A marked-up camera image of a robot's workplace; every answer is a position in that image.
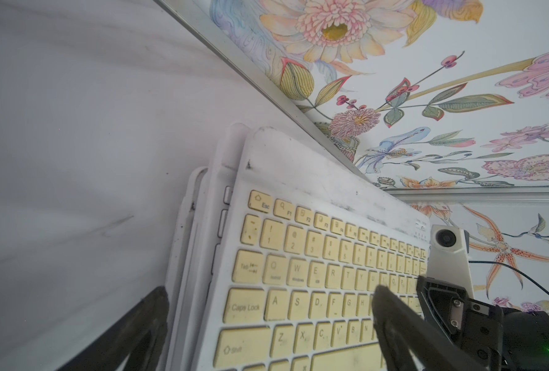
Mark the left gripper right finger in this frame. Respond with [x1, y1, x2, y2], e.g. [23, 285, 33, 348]
[372, 285, 484, 370]

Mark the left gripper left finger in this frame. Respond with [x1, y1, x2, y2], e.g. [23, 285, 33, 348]
[60, 286, 169, 370]

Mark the white keyboard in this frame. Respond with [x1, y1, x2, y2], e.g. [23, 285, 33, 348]
[169, 123, 249, 370]

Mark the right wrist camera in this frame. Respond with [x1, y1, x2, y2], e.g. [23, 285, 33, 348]
[427, 224, 474, 298]

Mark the yellow keyboard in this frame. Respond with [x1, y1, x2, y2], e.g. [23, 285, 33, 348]
[158, 167, 208, 370]
[189, 128, 431, 370]

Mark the right black cable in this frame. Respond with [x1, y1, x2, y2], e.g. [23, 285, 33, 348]
[468, 259, 549, 316]

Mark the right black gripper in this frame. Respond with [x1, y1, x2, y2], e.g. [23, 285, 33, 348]
[417, 276, 549, 370]

